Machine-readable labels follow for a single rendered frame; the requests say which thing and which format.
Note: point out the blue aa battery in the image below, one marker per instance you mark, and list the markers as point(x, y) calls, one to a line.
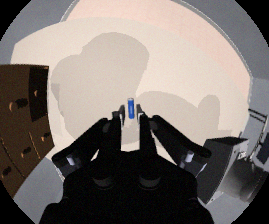
point(131, 108)

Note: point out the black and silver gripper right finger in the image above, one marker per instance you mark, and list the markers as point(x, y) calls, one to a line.
point(185, 153)

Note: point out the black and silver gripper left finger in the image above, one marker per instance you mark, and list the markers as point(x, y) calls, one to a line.
point(85, 147)

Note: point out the brown wooden drawer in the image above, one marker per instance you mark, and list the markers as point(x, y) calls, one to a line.
point(13, 180)
point(20, 151)
point(40, 134)
point(37, 87)
point(14, 86)

